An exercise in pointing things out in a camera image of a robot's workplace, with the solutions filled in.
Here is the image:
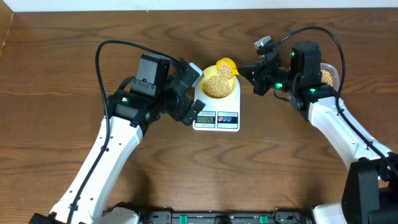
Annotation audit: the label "yellow measuring scoop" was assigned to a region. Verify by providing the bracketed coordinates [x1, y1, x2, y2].
[216, 58, 239, 80]

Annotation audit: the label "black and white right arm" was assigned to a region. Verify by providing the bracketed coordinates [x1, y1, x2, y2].
[238, 36, 397, 223]

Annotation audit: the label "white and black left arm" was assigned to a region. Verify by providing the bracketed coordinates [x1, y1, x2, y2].
[30, 53, 205, 224]

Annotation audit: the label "white digital kitchen scale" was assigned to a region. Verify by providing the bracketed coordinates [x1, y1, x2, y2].
[192, 77, 241, 132]

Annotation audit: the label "soybeans in yellow bowl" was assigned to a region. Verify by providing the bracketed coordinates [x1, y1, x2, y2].
[203, 75, 231, 99]

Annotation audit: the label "pale yellow plastic bowl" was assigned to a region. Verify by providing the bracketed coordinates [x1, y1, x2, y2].
[200, 65, 237, 96]

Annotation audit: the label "clear container of soybeans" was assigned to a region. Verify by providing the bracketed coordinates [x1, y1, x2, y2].
[320, 63, 340, 91]

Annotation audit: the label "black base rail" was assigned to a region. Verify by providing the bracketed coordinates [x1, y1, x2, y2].
[138, 210, 314, 224]

